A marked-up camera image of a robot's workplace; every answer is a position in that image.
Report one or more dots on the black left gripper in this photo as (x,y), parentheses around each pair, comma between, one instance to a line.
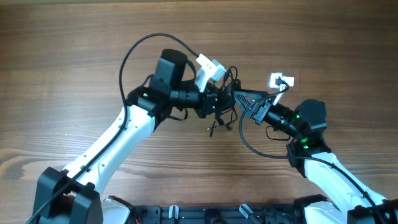
(208,102)

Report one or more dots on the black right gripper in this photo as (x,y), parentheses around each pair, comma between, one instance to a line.
(261,111)

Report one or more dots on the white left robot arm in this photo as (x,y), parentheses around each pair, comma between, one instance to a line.
(74,194)

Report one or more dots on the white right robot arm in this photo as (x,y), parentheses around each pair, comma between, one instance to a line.
(346,199)

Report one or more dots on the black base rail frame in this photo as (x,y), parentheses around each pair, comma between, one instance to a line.
(268,214)

